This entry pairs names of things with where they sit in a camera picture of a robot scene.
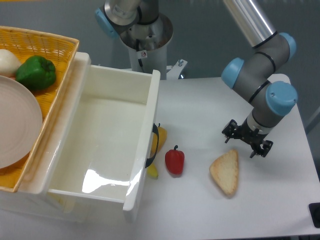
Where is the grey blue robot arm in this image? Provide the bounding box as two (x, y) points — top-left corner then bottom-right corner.
(95, 0), (298, 157)

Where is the white open drawer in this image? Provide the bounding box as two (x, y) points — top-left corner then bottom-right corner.
(38, 64), (161, 224)

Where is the green bell pepper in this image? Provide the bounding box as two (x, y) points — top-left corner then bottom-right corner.
(15, 55), (57, 91)

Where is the red bell pepper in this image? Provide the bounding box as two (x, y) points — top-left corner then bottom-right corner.
(165, 145), (185, 175)

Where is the yellow bell pepper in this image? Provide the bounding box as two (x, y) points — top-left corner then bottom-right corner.
(150, 123), (167, 157)

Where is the black object at edge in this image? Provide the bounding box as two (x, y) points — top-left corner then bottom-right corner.
(308, 202), (320, 229)

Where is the pink round plate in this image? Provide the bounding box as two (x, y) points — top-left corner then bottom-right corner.
(0, 76), (43, 168)

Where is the white drawer cabinet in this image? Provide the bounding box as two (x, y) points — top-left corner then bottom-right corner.
(0, 51), (131, 224)

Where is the small yellow banana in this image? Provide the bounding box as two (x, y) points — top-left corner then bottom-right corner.
(146, 163), (159, 179)

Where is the triangle toast bread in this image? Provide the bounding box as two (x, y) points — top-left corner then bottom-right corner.
(209, 149), (239, 197)

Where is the black drawer handle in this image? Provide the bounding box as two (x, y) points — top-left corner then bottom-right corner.
(145, 123), (160, 169)

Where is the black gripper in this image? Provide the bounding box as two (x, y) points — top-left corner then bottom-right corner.
(221, 117), (273, 158)

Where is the white onion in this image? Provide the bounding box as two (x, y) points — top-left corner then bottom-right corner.
(0, 49), (22, 78)

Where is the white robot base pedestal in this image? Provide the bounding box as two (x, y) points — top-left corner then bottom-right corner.
(120, 13), (188, 80)

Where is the yellow woven basket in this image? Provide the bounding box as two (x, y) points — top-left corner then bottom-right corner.
(0, 26), (80, 193)

